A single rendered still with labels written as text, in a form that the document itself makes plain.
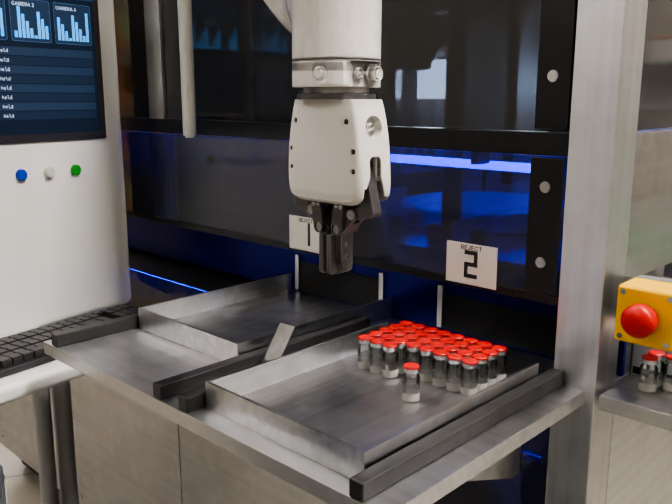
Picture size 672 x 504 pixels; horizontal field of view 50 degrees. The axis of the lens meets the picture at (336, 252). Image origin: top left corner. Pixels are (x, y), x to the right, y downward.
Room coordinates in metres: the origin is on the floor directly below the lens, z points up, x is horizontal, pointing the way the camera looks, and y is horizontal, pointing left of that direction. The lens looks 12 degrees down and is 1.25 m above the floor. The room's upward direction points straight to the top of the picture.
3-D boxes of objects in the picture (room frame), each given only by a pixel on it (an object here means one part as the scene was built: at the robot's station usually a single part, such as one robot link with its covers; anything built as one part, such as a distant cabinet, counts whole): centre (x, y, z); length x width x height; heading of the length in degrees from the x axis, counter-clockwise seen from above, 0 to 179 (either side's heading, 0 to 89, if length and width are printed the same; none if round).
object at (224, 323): (1.18, 0.11, 0.90); 0.34 x 0.26 x 0.04; 136
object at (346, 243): (0.70, -0.01, 1.12); 0.03 x 0.03 x 0.07; 46
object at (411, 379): (0.85, -0.09, 0.90); 0.02 x 0.02 x 0.04
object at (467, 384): (0.93, -0.11, 0.90); 0.18 x 0.02 x 0.05; 46
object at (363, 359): (0.96, -0.04, 0.90); 0.02 x 0.02 x 0.05
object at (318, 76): (0.71, 0.00, 1.27); 0.09 x 0.08 x 0.03; 46
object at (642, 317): (0.83, -0.36, 0.99); 0.04 x 0.04 x 0.04; 46
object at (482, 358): (0.94, -0.13, 0.90); 0.18 x 0.02 x 0.05; 46
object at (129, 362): (1.01, 0.04, 0.87); 0.70 x 0.48 x 0.02; 46
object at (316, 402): (0.86, -0.05, 0.90); 0.34 x 0.26 x 0.04; 136
